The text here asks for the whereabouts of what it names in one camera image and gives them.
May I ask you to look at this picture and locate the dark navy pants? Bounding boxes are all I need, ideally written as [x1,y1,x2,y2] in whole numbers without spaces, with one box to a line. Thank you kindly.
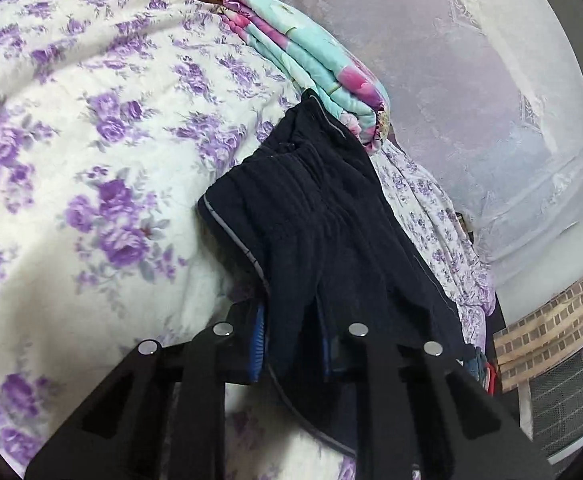
[196,88,472,480]

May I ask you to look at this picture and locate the purple floral bed sheet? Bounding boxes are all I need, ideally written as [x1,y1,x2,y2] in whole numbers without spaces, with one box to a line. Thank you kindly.
[0,0,497,480]

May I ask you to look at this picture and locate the white lace bed net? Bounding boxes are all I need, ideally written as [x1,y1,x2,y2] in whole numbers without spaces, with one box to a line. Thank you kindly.
[236,0,583,291]

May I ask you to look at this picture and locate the folded turquoise pink floral quilt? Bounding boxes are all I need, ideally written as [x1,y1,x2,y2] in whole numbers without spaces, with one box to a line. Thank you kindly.
[218,0,392,156]

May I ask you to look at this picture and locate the pile of clothes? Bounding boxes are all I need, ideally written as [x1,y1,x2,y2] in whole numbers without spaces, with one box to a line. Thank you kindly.
[464,345,499,393]

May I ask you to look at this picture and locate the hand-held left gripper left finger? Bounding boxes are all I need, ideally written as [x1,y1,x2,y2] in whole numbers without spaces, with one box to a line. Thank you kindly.
[24,302,272,480]

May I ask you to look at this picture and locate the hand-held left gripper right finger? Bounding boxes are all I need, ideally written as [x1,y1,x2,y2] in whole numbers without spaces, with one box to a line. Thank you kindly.
[316,305,557,480]

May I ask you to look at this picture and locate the brick pattern curtain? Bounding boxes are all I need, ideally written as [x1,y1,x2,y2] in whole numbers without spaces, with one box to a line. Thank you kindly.
[494,255,583,393]

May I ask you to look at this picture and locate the window with wire mesh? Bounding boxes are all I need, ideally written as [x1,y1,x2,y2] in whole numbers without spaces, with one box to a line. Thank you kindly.
[526,330,583,461]

